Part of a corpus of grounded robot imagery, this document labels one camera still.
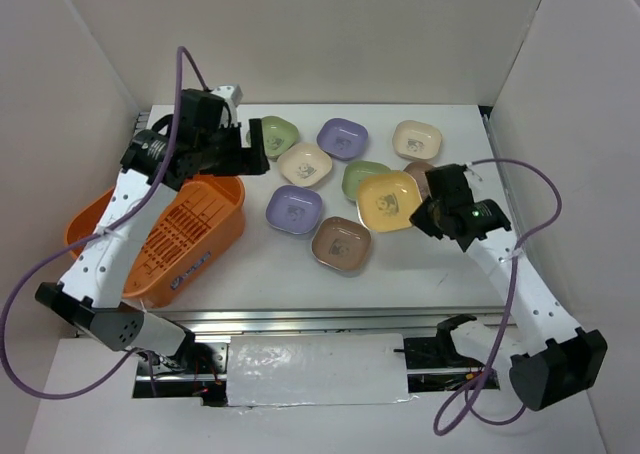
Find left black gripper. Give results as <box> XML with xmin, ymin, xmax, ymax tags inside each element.
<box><xmin>198</xmin><ymin>118</ymin><xmax>270</xmax><ymax>177</ymax></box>

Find purple plate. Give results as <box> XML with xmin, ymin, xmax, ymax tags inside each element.
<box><xmin>265</xmin><ymin>185</ymin><xmax>324</xmax><ymax>238</ymax></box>
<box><xmin>316</xmin><ymin>118</ymin><xmax>369</xmax><ymax>161</ymax></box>

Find yellow plate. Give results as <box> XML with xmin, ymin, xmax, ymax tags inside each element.
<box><xmin>356</xmin><ymin>170</ymin><xmax>422</xmax><ymax>233</ymax></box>

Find brown plate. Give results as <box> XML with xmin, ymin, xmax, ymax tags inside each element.
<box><xmin>403</xmin><ymin>161</ymin><xmax>434</xmax><ymax>200</ymax></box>
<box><xmin>311</xmin><ymin>216</ymin><xmax>373</xmax><ymax>275</ymax></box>

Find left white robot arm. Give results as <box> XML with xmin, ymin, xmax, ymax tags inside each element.
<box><xmin>35</xmin><ymin>85</ymin><xmax>270</xmax><ymax>373</ymax></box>

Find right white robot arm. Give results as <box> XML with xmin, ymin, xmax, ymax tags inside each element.
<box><xmin>410</xmin><ymin>164</ymin><xmax>608</xmax><ymax>411</ymax></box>

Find orange plastic bin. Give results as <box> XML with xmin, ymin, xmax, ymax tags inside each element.
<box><xmin>60</xmin><ymin>174</ymin><xmax>245</xmax><ymax>308</ymax></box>

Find green plate top left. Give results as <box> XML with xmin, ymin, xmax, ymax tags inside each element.
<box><xmin>246</xmin><ymin>115</ymin><xmax>300</xmax><ymax>160</ymax></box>

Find green plate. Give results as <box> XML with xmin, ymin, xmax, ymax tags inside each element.
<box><xmin>341</xmin><ymin>160</ymin><xmax>391</xmax><ymax>202</ymax></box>
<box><xmin>246</xmin><ymin>115</ymin><xmax>300</xmax><ymax>160</ymax></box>

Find cream plate centre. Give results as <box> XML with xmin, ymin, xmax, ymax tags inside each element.
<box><xmin>277</xmin><ymin>142</ymin><xmax>333</xmax><ymax>188</ymax></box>

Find cream plate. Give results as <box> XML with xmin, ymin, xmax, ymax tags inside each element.
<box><xmin>392</xmin><ymin>120</ymin><xmax>443</xmax><ymax>161</ymax></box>
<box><xmin>277</xmin><ymin>142</ymin><xmax>333</xmax><ymax>188</ymax></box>

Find cream plate top right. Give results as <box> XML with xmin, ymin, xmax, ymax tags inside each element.
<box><xmin>392</xmin><ymin>120</ymin><xmax>443</xmax><ymax>161</ymax></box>

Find purple plate top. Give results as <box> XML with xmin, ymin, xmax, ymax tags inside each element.
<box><xmin>316</xmin><ymin>118</ymin><xmax>369</xmax><ymax>161</ymax></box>

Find green plate centre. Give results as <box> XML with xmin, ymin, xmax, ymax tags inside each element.
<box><xmin>341</xmin><ymin>160</ymin><xmax>391</xmax><ymax>202</ymax></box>

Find white foil sheet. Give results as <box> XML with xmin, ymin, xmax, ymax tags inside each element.
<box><xmin>226</xmin><ymin>334</ymin><xmax>410</xmax><ymax>407</ymax></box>

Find aluminium rail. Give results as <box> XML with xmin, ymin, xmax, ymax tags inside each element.
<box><xmin>155</xmin><ymin>306</ymin><xmax>502</xmax><ymax>335</ymax></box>

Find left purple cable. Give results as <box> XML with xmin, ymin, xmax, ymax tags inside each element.
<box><xmin>0</xmin><ymin>46</ymin><xmax>211</xmax><ymax>401</ymax></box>

